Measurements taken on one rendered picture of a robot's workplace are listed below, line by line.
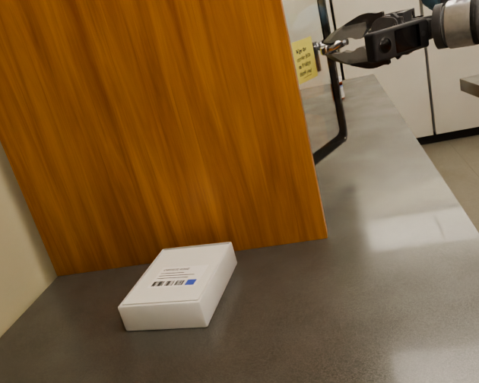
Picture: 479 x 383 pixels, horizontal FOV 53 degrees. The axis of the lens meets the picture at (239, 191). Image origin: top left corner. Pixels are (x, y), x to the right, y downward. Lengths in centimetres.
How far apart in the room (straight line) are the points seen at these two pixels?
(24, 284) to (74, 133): 28
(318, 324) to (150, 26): 46
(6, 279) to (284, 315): 48
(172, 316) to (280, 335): 14
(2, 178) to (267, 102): 47
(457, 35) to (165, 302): 60
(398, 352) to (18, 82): 65
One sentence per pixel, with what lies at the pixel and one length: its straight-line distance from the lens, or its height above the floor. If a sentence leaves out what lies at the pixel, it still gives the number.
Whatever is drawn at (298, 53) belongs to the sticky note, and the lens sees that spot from 93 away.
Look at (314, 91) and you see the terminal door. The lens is 97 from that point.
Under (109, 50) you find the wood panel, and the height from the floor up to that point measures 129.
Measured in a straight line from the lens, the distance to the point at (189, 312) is 63.
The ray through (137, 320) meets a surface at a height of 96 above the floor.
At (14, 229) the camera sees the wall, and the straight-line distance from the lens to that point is 92.
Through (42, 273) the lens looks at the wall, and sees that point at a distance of 97.
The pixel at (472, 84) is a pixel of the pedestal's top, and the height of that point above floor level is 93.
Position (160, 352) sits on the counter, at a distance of 63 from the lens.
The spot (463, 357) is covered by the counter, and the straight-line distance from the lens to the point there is 54.
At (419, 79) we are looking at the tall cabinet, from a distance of 400.
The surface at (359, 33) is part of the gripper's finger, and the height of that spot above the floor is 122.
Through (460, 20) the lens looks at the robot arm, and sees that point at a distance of 85.
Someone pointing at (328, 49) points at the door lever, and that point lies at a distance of 93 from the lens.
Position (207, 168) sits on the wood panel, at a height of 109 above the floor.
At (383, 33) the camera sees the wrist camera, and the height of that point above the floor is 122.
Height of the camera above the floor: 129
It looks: 19 degrees down
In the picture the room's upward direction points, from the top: 14 degrees counter-clockwise
